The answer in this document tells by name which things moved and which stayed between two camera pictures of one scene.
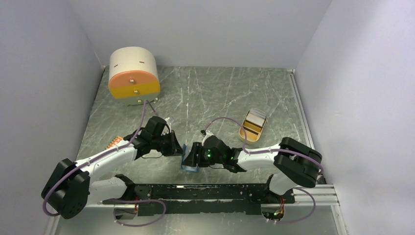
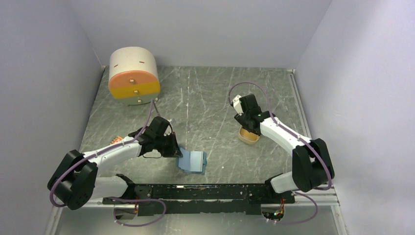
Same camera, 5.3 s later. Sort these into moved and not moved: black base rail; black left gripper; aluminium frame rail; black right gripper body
Moved: black right gripper body
Not moved: black base rail; black left gripper; aluminium frame rail
